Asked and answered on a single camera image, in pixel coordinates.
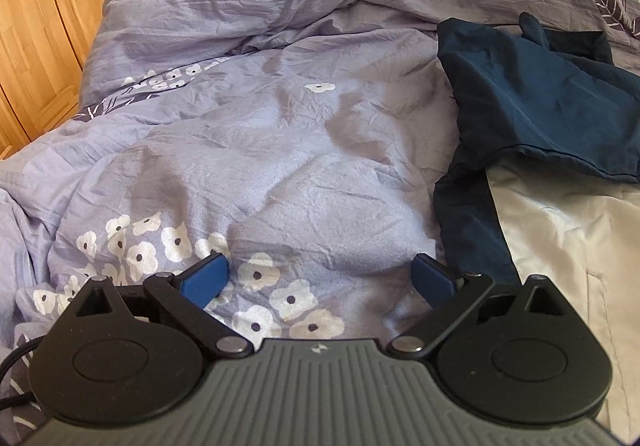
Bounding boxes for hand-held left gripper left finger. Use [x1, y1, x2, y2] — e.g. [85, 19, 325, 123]
[55, 251, 256, 361]

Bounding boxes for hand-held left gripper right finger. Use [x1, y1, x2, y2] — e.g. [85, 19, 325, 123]
[386, 253, 576, 361]

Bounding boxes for white and navy jacket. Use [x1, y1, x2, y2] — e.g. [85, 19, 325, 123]
[432, 11, 640, 442]

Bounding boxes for purple floral duvet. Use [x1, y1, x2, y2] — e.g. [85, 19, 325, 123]
[0, 0, 640, 422]

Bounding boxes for wooden wardrobe doors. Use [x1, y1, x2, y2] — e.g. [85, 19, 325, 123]
[0, 0, 117, 162]

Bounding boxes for black cable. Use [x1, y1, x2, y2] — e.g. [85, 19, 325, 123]
[0, 333, 52, 412]

